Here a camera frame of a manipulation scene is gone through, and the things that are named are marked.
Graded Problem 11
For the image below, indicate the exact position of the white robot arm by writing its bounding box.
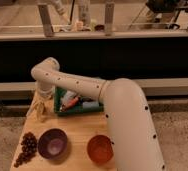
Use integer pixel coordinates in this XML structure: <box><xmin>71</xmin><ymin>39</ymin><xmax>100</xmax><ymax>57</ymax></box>
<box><xmin>31</xmin><ymin>57</ymin><xmax>167</xmax><ymax>171</ymax></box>

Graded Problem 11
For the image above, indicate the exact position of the purple bowl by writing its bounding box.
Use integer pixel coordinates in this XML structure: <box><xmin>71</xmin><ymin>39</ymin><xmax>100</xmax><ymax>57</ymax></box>
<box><xmin>37</xmin><ymin>128</ymin><xmax>68</xmax><ymax>160</ymax></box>

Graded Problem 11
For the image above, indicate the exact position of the orange bowl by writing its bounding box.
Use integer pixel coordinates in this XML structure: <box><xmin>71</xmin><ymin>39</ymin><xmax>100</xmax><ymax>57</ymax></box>
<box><xmin>87</xmin><ymin>135</ymin><xmax>113</xmax><ymax>165</ymax></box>

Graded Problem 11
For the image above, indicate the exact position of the clear plastic bag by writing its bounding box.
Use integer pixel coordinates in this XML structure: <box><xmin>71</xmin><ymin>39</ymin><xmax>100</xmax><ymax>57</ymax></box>
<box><xmin>61</xmin><ymin>91</ymin><xmax>76</xmax><ymax>105</ymax></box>

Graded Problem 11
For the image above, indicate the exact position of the orange carrot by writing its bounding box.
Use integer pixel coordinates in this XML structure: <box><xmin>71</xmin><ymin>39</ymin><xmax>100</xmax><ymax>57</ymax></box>
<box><xmin>61</xmin><ymin>97</ymin><xmax>79</xmax><ymax>111</ymax></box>

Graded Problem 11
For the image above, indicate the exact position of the green plastic tray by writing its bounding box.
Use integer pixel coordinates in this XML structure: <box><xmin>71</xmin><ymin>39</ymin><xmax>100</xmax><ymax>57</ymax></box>
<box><xmin>54</xmin><ymin>88</ymin><xmax>103</xmax><ymax>116</ymax></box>

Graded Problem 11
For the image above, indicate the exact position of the light blue block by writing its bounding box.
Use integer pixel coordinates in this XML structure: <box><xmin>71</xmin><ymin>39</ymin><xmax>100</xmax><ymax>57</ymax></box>
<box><xmin>82</xmin><ymin>101</ymin><xmax>99</xmax><ymax>109</ymax></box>

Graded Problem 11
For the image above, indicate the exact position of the bunch of dark grapes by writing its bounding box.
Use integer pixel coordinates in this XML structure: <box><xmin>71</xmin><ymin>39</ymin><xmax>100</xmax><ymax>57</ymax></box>
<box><xmin>14</xmin><ymin>132</ymin><xmax>37</xmax><ymax>168</ymax></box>

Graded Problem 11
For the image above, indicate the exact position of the wooden cutting board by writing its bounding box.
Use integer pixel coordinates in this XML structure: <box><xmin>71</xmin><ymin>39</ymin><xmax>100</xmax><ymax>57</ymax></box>
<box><xmin>9</xmin><ymin>89</ymin><xmax>118</xmax><ymax>171</ymax></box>

